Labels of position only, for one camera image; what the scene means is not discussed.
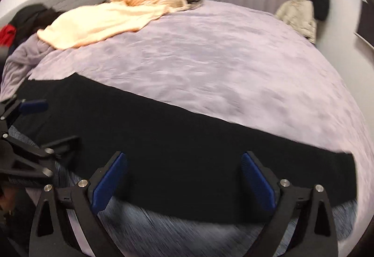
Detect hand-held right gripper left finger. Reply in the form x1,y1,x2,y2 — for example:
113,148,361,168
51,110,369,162
29,151,129,257

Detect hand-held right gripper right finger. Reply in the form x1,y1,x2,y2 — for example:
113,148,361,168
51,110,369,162
240,151,339,257

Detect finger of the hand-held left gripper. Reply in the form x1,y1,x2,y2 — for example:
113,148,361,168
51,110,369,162
0,95,49,135
6,128,81,180

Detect black pants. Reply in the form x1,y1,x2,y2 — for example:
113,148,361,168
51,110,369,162
13,73,360,224

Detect grey leaf-print cloth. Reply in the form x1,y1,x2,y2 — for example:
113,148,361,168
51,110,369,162
9,125,358,257

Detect red garment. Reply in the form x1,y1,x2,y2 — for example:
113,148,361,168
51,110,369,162
0,25,16,47

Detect dark clothes pile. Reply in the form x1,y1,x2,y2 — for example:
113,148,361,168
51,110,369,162
7,4,63,41

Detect peach blanket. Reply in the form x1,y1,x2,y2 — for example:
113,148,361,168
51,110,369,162
37,1,171,50

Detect purple plush blanket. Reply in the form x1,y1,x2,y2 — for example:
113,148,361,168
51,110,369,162
0,0,374,257

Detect beige puffer jacket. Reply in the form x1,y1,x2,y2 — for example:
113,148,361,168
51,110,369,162
275,0,317,44

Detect grey garment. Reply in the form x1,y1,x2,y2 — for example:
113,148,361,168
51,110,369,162
181,0,205,10

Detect dark wall screen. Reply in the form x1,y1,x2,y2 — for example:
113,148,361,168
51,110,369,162
355,0,374,50

